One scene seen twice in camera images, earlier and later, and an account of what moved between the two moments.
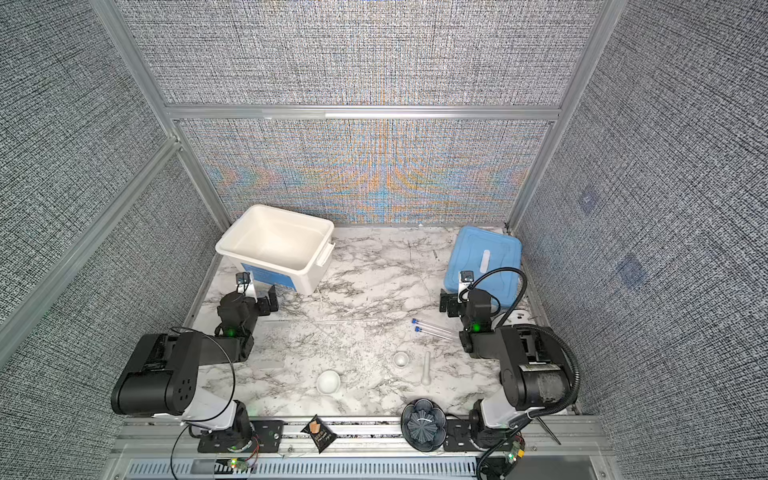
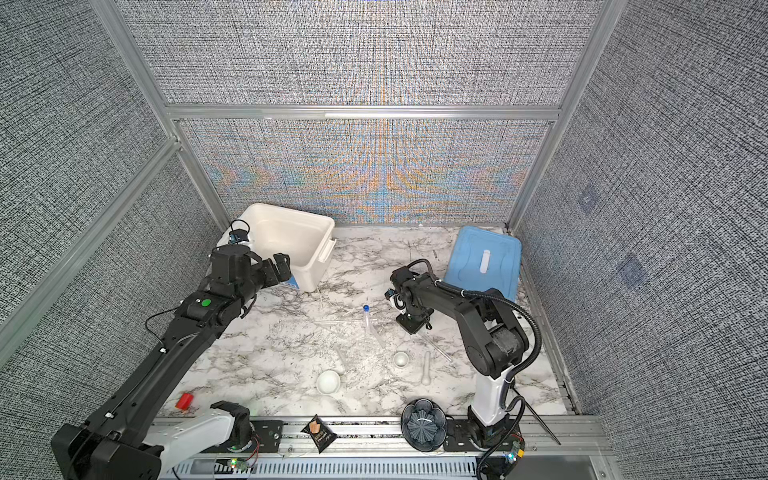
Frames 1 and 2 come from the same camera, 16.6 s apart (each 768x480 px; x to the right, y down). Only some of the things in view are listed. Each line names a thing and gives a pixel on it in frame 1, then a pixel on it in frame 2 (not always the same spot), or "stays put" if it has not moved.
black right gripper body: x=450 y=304 → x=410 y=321
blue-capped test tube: x=415 y=321 → x=366 y=308
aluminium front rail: x=164 y=448 stays put
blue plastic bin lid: x=479 y=250 stays put
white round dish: x=328 y=381 stays put
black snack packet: x=321 y=435 stays put
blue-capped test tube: x=419 y=329 → x=426 y=338
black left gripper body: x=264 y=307 → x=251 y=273
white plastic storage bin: x=279 y=247 stays put
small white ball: x=401 y=360 stays put
